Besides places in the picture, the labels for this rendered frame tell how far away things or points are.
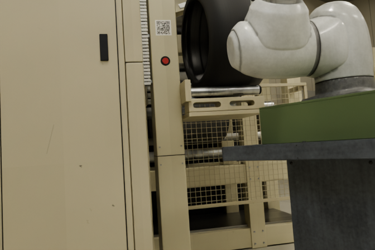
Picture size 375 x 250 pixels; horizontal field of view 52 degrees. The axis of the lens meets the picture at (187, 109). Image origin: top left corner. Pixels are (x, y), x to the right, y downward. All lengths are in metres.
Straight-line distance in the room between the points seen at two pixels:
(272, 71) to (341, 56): 0.18
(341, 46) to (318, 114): 0.21
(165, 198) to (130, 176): 0.73
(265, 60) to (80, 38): 0.49
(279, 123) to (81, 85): 0.53
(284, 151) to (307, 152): 0.06
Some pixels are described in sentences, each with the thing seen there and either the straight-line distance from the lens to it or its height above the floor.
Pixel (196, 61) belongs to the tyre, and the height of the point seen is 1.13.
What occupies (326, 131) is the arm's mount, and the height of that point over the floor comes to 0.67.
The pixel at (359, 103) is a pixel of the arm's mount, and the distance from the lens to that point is 0.92.
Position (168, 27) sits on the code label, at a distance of 1.86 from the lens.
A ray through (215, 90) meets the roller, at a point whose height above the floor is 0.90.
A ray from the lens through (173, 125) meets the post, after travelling 1.77.
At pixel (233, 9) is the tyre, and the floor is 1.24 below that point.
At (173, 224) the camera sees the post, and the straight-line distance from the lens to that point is 1.80.
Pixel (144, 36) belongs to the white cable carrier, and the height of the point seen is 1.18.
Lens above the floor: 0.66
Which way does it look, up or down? 5 degrees up
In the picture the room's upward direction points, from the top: 4 degrees counter-clockwise
